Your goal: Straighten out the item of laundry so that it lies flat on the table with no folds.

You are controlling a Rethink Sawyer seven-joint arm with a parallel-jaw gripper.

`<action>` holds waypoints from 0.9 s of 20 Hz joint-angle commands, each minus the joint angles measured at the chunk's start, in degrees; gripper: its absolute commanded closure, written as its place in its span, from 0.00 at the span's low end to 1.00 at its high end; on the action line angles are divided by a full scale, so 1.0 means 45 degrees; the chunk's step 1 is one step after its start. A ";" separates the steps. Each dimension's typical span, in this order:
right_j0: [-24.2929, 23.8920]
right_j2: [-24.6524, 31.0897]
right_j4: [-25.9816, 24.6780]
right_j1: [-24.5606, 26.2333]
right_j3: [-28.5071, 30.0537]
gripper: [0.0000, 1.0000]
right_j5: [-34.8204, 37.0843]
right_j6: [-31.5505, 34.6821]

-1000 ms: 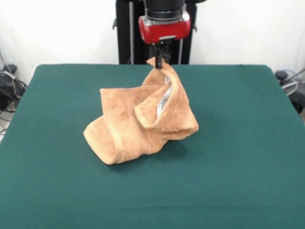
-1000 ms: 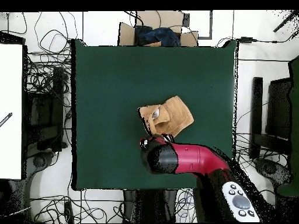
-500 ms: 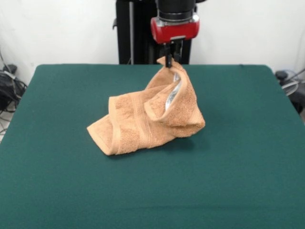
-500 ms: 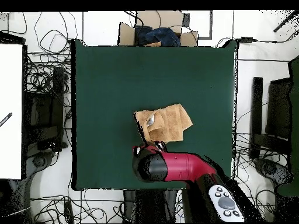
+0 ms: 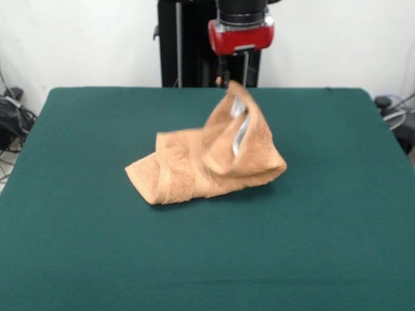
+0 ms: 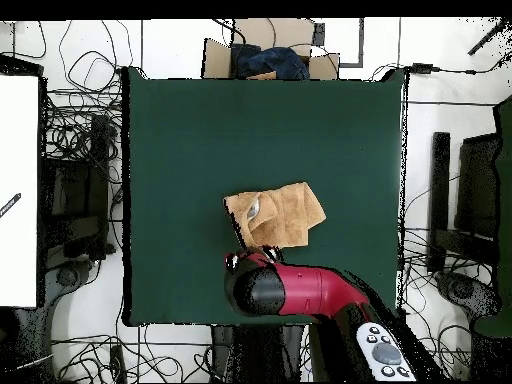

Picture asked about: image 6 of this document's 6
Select white board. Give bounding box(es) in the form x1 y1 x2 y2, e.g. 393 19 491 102
0 73 40 309

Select black marker strip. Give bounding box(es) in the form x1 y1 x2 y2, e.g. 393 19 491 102
0 192 22 219

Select grey metal frame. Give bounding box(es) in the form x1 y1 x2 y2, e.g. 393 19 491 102
339 17 365 68

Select dark green table cloth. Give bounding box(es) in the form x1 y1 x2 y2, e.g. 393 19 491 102
121 66 407 327

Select tan terry towel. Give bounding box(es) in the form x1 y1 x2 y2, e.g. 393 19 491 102
222 181 328 250

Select black adapter cable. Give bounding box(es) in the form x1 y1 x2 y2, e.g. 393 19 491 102
431 50 512 76

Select black slanted rod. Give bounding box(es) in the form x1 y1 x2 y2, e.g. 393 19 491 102
467 17 512 57

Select black power strip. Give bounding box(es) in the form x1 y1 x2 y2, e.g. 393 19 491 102
109 344 128 383

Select brown cardboard box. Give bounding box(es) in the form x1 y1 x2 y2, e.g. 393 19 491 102
201 17 341 81

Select dark blue garment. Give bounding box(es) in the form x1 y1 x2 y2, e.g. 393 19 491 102
231 44 311 81

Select dark green fabric panel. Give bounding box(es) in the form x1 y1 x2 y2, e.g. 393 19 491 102
473 95 512 338

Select black upright bar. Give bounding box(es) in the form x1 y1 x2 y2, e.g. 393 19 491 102
426 131 452 274

